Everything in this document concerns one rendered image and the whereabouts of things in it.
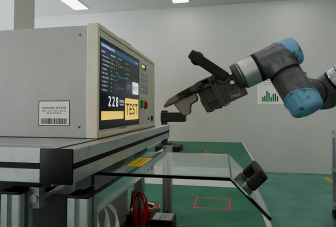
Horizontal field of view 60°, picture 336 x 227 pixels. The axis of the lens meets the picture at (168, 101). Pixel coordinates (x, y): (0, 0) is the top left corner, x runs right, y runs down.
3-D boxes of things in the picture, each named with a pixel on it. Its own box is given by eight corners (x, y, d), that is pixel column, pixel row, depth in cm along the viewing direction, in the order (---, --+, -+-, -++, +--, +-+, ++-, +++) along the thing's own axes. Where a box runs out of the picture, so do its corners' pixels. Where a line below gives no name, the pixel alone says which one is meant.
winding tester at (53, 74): (154, 126, 93) (154, 62, 94) (97, 138, 51) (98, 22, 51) (44, 125, 101) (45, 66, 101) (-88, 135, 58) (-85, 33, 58)
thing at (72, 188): (91, 186, 53) (91, 163, 54) (75, 195, 47) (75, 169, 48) (68, 184, 54) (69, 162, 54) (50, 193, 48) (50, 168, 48)
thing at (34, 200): (148, 150, 102) (148, 142, 102) (36, 210, 41) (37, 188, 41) (143, 150, 102) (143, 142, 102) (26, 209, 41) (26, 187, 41)
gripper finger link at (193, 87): (178, 99, 73) (210, 83, 72) (175, 93, 73) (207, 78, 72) (181, 99, 78) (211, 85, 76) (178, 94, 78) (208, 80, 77)
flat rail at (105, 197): (169, 155, 100) (169, 146, 100) (86, 223, 39) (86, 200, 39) (165, 155, 100) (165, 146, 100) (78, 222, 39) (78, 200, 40)
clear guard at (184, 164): (254, 181, 65) (254, 154, 66) (272, 221, 42) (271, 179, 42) (116, 175, 71) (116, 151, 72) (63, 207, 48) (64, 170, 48)
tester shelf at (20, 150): (169, 137, 103) (169, 124, 104) (71, 185, 37) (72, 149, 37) (56, 135, 112) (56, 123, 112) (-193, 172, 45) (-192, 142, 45)
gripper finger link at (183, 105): (169, 123, 75) (202, 107, 73) (159, 102, 75) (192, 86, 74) (171, 122, 78) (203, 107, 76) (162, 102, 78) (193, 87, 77)
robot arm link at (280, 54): (308, 55, 67) (289, 28, 71) (263, 76, 69) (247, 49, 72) (305, 70, 74) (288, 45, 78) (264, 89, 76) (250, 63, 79)
